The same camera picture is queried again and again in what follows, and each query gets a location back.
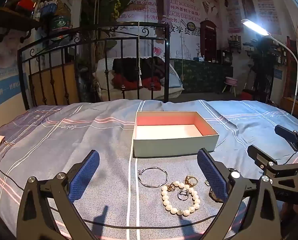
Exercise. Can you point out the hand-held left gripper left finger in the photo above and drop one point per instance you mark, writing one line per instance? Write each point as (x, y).
(85, 175)

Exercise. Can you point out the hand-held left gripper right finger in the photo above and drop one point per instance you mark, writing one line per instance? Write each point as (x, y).
(211, 175)

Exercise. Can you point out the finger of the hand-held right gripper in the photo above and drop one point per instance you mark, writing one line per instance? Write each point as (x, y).
(288, 136)
(261, 157)

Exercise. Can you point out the grey box with pink lining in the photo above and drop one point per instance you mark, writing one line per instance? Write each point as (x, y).
(169, 145)

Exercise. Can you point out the thin metal bangle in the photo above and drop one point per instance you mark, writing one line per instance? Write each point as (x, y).
(149, 185)

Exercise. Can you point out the pink stool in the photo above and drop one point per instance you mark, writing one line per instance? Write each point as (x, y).
(230, 80)

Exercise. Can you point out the orange wooden board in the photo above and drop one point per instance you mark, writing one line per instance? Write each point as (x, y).
(61, 85)

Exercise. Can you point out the white wicker swing chair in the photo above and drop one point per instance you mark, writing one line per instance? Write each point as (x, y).
(104, 80)

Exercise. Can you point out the green patterned counter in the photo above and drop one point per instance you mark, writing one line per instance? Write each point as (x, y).
(204, 77)

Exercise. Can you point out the red cloth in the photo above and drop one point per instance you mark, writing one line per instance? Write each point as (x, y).
(129, 82)

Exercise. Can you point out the white desk lamp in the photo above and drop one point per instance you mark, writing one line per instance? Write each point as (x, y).
(253, 26)

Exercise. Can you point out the black cloth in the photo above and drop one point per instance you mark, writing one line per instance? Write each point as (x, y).
(129, 66)

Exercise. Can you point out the red phone booth cabinet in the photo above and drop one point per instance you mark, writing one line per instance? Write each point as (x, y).
(209, 42)

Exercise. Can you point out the green round tin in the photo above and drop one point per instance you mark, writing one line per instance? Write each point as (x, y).
(60, 23)

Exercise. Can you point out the black metal bed frame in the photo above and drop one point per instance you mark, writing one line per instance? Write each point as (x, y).
(167, 67)

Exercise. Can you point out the portrait wall poster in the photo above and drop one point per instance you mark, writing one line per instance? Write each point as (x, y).
(266, 5)
(231, 10)
(247, 5)

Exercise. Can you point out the blue and white wall poster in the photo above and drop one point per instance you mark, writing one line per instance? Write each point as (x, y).
(4, 55)

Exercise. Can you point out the dark wooden wall shelf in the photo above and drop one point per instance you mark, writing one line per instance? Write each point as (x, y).
(19, 21)

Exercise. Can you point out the large printed wall poster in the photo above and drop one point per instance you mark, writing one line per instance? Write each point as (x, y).
(179, 5)

